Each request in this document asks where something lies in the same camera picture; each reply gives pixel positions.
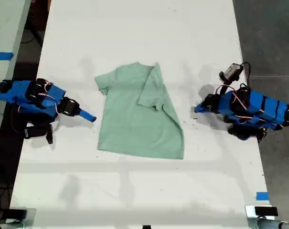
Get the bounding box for grey metal pipe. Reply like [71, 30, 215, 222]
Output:
[0, 221, 28, 229]
[248, 218, 289, 229]

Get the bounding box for black floor cables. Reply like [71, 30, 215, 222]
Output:
[21, 22, 44, 45]

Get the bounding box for neighbouring white table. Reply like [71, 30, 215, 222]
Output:
[0, 0, 32, 148]

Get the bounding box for small black box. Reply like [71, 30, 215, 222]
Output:
[2, 208, 28, 220]
[254, 207, 278, 217]

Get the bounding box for black camera cable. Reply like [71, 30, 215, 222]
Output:
[239, 62, 252, 90]
[11, 104, 28, 138]

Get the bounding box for pale green T-shirt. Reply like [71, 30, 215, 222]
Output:
[94, 61, 185, 160]

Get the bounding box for grey camera box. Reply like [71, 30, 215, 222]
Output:
[218, 63, 245, 82]

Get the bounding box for black camera stalk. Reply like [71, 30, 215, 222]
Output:
[215, 80, 233, 96]

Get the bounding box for silver metal bracket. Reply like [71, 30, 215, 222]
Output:
[245, 205, 282, 220]
[5, 208, 37, 222]

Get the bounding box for black camera box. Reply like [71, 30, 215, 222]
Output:
[23, 124, 54, 145]

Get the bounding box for long blue tape strip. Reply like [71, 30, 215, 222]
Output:
[0, 52, 15, 61]

